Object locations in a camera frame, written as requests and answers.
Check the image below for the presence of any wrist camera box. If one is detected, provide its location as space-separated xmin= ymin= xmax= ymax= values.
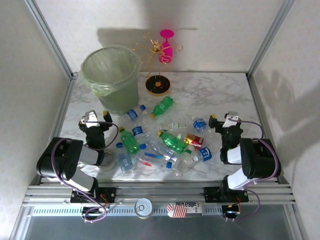
xmin=224 ymin=111 xmax=240 ymax=128
xmin=79 ymin=109 xmax=99 ymax=128

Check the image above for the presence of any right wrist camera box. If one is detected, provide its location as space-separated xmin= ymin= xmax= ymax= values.
xmin=224 ymin=111 xmax=240 ymax=128

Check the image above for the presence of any grey slotted cable duct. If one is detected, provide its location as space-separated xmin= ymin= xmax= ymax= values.
xmin=31 ymin=205 xmax=225 ymax=218

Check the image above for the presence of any aluminium cross rail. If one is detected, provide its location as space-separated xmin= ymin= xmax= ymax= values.
xmin=22 ymin=180 xmax=297 ymax=207

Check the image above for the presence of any long clear bottle white cap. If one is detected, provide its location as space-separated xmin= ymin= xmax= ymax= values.
xmin=146 ymin=138 xmax=179 ymax=162

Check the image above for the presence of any aluminium side rail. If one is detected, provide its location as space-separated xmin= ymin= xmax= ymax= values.
xmin=29 ymin=73 xmax=78 ymax=187
xmin=246 ymin=73 xmax=292 ymax=187

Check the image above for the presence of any small light blue bottle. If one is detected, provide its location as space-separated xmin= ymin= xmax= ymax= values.
xmin=115 ymin=142 xmax=135 ymax=174

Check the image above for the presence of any green plastic bin liner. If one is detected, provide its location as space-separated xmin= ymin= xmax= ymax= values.
xmin=80 ymin=44 xmax=143 ymax=99

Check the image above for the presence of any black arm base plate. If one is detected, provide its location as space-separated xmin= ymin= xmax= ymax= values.
xmin=70 ymin=186 xmax=118 ymax=204
xmin=203 ymin=186 xmax=250 ymax=204

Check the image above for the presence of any grey mesh waste bin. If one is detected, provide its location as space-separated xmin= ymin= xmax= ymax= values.
xmin=81 ymin=46 xmax=141 ymax=116

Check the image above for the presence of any gold wire glass rack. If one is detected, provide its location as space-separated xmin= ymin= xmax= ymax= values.
xmin=130 ymin=31 xmax=185 ymax=97

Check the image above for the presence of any pink wine glass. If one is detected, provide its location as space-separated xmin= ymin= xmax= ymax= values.
xmin=158 ymin=29 xmax=175 ymax=64

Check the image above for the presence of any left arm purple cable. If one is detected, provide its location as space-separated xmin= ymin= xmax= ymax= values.
xmin=51 ymin=121 xmax=120 ymax=223

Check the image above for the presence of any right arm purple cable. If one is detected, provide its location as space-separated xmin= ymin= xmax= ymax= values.
xmin=226 ymin=118 xmax=280 ymax=223

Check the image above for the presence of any small circuit board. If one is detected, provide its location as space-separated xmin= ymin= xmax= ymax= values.
xmin=221 ymin=203 xmax=242 ymax=216
xmin=81 ymin=204 xmax=111 ymax=217

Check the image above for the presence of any aluminium frame post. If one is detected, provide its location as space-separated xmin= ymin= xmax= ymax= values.
xmin=246 ymin=0 xmax=297 ymax=78
xmin=23 ymin=0 xmax=78 ymax=81

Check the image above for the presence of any silver tin can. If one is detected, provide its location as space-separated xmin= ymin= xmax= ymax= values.
xmin=134 ymin=197 xmax=154 ymax=220

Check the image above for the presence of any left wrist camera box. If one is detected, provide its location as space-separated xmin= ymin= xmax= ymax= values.
xmin=79 ymin=109 xmax=99 ymax=128

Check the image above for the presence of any striped printed can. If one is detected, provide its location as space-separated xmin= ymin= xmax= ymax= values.
xmin=166 ymin=201 xmax=204 ymax=219

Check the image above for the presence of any clear bottle dark blue label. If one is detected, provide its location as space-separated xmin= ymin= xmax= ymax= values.
xmin=191 ymin=146 xmax=213 ymax=163
xmin=121 ymin=104 xmax=147 ymax=125
xmin=191 ymin=116 xmax=210 ymax=137
xmin=131 ymin=116 xmax=152 ymax=150

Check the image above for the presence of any red yellow label bottle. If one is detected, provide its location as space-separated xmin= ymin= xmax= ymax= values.
xmin=176 ymin=132 xmax=205 ymax=151

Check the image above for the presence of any grey metal panel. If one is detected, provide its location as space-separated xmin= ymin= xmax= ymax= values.
xmin=9 ymin=206 xmax=308 ymax=240

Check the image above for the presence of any green plastic bottle yellow cap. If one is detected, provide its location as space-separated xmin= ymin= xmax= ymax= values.
xmin=157 ymin=130 xmax=188 ymax=155
xmin=149 ymin=95 xmax=175 ymax=119
xmin=118 ymin=126 xmax=141 ymax=155

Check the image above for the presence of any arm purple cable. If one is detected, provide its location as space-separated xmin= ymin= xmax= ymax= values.
xmin=226 ymin=118 xmax=280 ymax=223
xmin=51 ymin=121 xmax=120 ymax=223

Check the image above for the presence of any clear tape roll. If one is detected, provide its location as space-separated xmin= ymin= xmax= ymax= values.
xmin=99 ymin=148 xmax=118 ymax=172

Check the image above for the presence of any clear bottle blue red label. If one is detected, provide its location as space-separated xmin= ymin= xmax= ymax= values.
xmin=136 ymin=149 xmax=173 ymax=169

